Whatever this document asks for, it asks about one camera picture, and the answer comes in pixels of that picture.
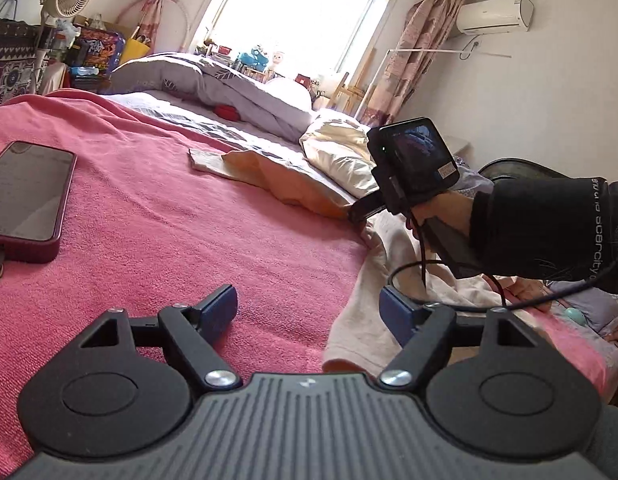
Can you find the dark patterned cloth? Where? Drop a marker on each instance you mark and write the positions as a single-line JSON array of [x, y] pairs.
[[11, 65]]

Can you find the pink hoop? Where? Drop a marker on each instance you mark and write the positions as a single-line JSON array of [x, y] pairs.
[[134, 7]]

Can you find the white air conditioner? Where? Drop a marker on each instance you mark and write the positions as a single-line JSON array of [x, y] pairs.
[[494, 12]]

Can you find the grey diamond-print pillow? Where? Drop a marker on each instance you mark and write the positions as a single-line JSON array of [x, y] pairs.
[[594, 305]]

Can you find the blue plush toy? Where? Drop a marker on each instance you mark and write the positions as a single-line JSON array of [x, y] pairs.
[[253, 57]]

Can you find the white clothes rail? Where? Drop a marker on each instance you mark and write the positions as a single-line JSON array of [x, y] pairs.
[[439, 50]]

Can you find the grey leaf-print duvet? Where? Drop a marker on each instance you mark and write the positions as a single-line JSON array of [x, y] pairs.
[[199, 80]]

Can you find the person's right hand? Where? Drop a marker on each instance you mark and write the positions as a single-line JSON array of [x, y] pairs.
[[446, 207]]

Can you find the yellow bag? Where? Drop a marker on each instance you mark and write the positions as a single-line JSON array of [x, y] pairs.
[[135, 51]]

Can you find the pink floral curtain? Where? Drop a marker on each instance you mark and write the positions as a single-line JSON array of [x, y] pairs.
[[419, 50], [161, 5]]

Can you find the lilac bed sheet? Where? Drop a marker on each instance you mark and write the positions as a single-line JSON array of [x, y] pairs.
[[189, 120]]

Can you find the dark chair back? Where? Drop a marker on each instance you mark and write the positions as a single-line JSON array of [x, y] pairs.
[[519, 167]]

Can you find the beige long-sleeved shirt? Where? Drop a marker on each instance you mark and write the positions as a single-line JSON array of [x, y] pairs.
[[389, 280]]

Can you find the smartphone in dark red case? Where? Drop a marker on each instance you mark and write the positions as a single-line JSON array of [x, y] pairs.
[[24, 195]]

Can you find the white plush toy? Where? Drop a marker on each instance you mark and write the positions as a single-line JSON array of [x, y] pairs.
[[277, 61]]

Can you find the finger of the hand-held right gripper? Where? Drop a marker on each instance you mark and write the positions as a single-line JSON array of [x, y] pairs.
[[365, 210]]

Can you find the colourful printed box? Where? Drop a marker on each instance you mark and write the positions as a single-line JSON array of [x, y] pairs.
[[99, 49]]

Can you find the bright window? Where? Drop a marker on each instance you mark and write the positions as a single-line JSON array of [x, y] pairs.
[[289, 10]]

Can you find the pink terry blanket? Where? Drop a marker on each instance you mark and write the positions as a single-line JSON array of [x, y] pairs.
[[164, 240]]

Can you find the small red object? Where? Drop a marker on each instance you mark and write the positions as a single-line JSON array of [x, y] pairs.
[[226, 111]]

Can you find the teal ball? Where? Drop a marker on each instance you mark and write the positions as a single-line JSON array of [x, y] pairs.
[[574, 316]]

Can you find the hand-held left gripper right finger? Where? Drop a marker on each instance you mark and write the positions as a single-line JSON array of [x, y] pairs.
[[395, 315]]

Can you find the cream pillow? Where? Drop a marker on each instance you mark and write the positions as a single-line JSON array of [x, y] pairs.
[[339, 155]]

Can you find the wooden easel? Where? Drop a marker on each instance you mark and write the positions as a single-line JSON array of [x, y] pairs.
[[349, 92]]

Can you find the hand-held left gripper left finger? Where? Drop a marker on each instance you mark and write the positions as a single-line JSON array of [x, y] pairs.
[[219, 310]]

